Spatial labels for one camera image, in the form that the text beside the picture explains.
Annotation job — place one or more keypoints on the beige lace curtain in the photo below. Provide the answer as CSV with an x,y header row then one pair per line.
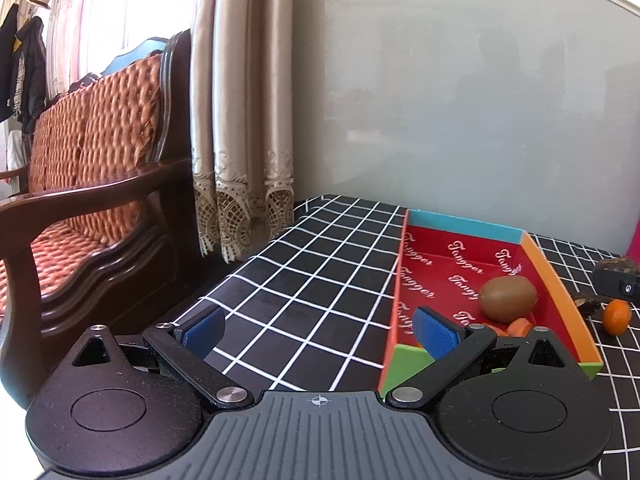
x,y
241,123

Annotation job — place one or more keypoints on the black white checkered tablecloth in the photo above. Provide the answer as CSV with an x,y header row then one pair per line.
x,y
313,310

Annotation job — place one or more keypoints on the colourful cardboard box tray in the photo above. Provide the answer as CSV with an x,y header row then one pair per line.
x,y
444,261

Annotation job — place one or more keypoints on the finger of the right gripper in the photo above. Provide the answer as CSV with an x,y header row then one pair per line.
x,y
616,284

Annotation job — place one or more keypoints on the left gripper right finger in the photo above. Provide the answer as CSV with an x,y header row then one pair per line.
x,y
456,351

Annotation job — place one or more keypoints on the dark brown date fruit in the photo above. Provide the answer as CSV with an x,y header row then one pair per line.
x,y
587,304

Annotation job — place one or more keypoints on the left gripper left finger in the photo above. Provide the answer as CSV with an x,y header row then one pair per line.
x,y
183,347

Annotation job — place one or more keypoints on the dark hanging jacket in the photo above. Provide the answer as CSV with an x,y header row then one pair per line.
x,y
23,70

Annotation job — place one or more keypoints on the carrot piece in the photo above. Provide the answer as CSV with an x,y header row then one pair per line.
x,y
519,328
498,331

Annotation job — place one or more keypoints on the orange tangerine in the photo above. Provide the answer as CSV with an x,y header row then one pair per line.
x,y
616,317

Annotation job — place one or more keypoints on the dark round chestnut fruit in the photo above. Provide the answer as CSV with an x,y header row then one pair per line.
x,y
620,265

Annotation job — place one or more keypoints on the wooden sofa with orange cushion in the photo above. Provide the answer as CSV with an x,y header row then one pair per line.
x,y
105,232

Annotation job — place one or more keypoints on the brown kiwi fruit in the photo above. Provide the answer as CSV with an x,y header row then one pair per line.
x,y
507,298

